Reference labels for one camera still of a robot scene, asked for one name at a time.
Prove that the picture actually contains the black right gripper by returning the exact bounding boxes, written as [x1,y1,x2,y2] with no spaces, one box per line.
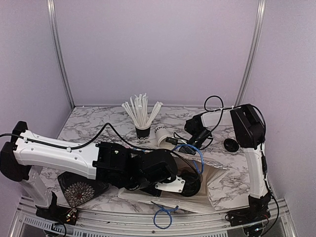
[177,129,209,165]

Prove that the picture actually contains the stack of black lids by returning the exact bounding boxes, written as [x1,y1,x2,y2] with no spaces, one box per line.
[224,138,239,153]

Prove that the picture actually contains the stack of white paper cups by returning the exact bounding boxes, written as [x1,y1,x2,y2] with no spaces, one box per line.
[154,125,179,150]

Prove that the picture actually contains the blue checkered paper bag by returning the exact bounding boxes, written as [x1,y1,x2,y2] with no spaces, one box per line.
[117,144,250,229]

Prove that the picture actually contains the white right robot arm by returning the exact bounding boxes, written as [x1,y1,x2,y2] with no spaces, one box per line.
[185,104,271,221]

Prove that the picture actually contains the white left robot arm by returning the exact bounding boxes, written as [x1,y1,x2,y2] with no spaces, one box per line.
[0,121,162,207]

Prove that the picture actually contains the black cup holding straws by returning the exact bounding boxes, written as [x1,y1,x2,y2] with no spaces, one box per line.
[135,125,151,141]

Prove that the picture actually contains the black floral square plate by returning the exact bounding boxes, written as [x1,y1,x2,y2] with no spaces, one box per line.
[57,172,109,207]

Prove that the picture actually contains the bundle of wrapped white straws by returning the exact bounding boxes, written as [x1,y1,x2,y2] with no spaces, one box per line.
[121,93,163,128]

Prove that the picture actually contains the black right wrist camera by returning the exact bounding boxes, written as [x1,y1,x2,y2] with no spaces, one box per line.
[173,116,213,144]

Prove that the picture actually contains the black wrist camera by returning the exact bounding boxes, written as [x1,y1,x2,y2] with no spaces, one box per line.
[140,149,186,197]
[173,116,213,144]

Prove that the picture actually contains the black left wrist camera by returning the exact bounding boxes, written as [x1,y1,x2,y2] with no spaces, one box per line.
[140,149,186,197]

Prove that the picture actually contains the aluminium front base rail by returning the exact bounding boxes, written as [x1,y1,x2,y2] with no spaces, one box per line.
[9,197,297,237]

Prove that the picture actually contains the right aluminium frame post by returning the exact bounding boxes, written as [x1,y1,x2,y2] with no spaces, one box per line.
[235,0,267,107]

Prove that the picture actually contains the aluminium frame post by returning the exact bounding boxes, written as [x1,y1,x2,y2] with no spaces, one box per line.
[46,0,75,110]
[235,0,267,107]

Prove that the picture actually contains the left aluminium frame post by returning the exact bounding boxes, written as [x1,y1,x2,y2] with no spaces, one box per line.
[46,0,75,110]

